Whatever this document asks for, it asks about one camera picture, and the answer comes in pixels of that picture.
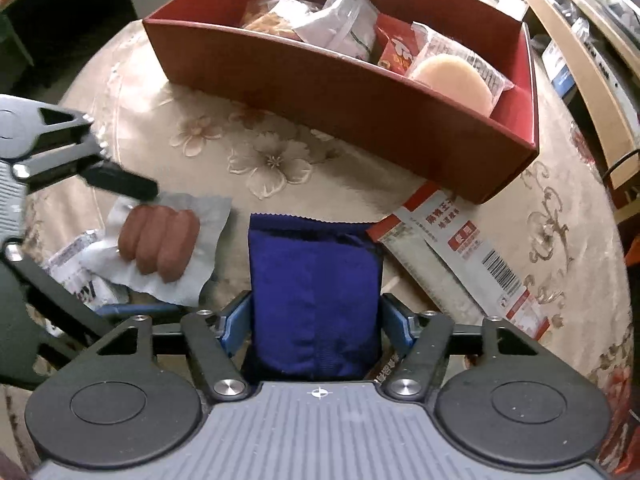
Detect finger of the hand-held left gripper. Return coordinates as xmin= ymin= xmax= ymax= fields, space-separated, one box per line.
xmin=0 ymin=240 xmax=183 ymax=391
xmin=12 ymin=102 xmax=160 ymax=202

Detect dark blue packet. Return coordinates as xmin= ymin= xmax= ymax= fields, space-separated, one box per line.
xmin=243 ymin=212 xmax=386 ymax=381

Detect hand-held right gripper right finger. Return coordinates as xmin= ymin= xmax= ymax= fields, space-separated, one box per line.
xmin=381 ymin=292 xmax=546 ymax=402

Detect red cardboard box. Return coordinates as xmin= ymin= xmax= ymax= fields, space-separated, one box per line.
xmin=142 ymin=0 xmax=541 ymax=206

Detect long white red packet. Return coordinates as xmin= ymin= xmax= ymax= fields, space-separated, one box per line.
xmin=367 ymin=182 xmax=551 ymax=338

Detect yellow crispy noodle packet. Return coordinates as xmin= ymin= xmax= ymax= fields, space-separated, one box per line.
xmin=240 ymin=0 xmax=321 ymax=36

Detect red snack packet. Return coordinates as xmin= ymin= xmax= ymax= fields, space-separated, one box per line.
xmin=372 ymin=12 xmax=421 ymax=76

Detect white pouch red print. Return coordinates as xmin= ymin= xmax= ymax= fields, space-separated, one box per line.
xmin=292 ymin=0 xmax=381 ymax=63

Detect sausage packet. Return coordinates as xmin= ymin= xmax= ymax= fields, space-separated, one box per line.
xmin=80 ymin=192 xmax=233 ymax=307

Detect wooden television stand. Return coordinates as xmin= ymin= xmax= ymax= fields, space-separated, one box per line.
xmin=490 ymin=0 xmax=640 ymax=221

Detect black cable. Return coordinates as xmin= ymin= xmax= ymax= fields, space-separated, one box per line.
xmin=602 ymin=147 xmax=640 ymax=186

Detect beige floral tablecloth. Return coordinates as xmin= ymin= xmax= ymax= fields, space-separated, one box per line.
xmin=0 ymin=17 xmax=632 ymax=471

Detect clear packet round pale cake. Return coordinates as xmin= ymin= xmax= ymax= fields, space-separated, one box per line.
xmin=406 ymin=21 xmax=516 ymax=117

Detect grey sideboard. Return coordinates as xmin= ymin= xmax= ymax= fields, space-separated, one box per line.
xmin=0 ymin=0 xmax=131 ymax=68

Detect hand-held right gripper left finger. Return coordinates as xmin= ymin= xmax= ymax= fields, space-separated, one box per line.
xmin=92 ymin=290 xmax=253 ymax=403

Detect white packet black print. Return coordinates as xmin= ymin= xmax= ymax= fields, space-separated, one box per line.
xmin=42 ymin=229 xmax=131 ymax=311

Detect blue white box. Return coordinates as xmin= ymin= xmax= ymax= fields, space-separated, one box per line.
xmin=542 ymin=40 xmax=576 ymax=98

